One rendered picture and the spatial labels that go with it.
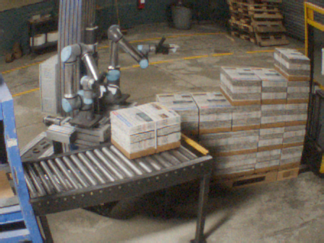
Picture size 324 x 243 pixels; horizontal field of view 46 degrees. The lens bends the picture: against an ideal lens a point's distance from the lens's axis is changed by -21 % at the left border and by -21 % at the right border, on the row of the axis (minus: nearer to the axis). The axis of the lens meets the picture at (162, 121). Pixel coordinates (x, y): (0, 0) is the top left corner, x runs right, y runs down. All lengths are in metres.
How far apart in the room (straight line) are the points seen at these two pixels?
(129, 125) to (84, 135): 0.75
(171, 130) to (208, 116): 0.77
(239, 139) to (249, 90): 0.46
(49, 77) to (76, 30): 0.51
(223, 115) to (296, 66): 0.89
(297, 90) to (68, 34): 2.14
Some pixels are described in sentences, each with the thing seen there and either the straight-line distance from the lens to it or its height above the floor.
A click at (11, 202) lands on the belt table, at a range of 2.61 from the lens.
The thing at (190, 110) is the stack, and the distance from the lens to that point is 3.73.
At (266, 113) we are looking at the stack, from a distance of 3.97.
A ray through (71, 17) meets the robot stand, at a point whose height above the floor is 1.66.
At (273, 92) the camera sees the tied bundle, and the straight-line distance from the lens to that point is 3.93.
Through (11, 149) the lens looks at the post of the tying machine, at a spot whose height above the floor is 1.28.
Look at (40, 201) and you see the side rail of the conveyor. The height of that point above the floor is 0.79.
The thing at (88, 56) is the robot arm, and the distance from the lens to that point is 3.37.
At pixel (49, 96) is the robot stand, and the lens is 3.89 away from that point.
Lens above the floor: 2.22
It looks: 23 degrees down
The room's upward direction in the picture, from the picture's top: straight up
